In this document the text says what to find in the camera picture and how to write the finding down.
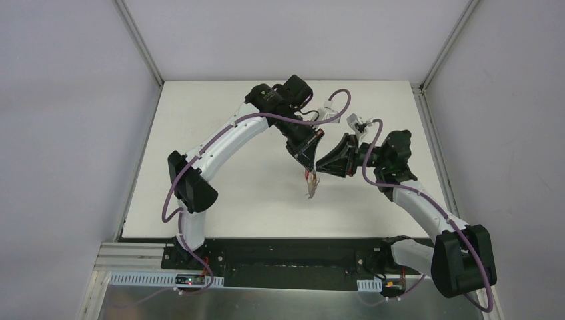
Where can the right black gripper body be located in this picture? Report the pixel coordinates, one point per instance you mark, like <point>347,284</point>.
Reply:
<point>350,156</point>

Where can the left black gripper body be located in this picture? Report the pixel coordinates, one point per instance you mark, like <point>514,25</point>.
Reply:
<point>303,144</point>

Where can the metal keyring with red handle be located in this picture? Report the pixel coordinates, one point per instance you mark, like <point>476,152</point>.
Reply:
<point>311,189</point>

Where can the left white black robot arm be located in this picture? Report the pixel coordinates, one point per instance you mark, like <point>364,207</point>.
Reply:
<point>263,107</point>

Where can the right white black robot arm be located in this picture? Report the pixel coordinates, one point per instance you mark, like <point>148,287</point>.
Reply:
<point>461,259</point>

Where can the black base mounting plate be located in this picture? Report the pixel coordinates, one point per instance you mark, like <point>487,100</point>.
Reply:
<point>294,263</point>

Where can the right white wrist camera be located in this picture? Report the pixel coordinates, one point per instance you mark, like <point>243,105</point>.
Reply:
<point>357,124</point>

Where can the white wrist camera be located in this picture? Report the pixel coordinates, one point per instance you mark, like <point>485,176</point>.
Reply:
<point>357,124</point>
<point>326,111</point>

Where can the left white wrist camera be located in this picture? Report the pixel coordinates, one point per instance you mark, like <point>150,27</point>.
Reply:
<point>326,111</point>

